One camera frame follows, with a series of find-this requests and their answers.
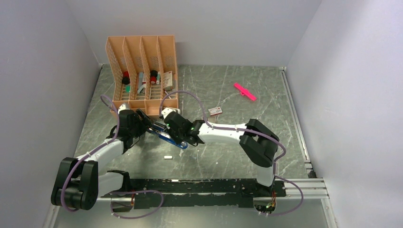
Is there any blue stapler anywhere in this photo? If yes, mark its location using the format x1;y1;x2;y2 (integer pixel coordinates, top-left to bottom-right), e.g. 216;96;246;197
147;120;166;133
148;128;188;150

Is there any red white staple box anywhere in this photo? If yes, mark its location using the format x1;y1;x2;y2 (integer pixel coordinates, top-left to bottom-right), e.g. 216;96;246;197
208;106;223;116

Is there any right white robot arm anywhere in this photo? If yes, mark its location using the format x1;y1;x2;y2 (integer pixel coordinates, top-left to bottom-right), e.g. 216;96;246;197
160;108;279;197

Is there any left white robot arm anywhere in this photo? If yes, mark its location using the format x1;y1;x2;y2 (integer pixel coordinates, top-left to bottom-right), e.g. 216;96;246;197
50;109;154;211

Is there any white grey stapler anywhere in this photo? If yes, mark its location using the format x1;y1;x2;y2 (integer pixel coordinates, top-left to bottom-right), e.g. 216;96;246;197
161;107;181;115

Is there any grey stapler in organizer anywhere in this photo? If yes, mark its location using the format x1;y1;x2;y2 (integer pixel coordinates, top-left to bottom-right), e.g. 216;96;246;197
137;72;146;94

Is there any red black bottle left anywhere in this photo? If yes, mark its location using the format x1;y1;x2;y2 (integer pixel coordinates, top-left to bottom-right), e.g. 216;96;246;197
121;71;130;85

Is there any red black bottle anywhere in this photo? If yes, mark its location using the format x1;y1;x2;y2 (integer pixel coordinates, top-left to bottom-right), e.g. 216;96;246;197
121;71;130;85
150;70;158;84

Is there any red black bottle right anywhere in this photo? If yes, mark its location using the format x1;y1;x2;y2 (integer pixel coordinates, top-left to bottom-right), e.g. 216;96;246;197
150;70;158;84

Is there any white box in organizer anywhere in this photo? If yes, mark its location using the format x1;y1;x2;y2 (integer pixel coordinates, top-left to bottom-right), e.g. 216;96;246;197
163;71;174;91

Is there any orange plastic desk organizer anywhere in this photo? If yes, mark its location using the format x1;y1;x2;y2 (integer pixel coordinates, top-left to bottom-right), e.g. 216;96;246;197
106;35;179;119

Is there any pink plastic clip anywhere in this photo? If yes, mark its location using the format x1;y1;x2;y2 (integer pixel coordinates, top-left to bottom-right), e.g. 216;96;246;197
233;83;257;101

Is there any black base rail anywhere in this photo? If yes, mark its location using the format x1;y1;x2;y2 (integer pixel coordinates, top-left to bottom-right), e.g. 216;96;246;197
104;178;286;209

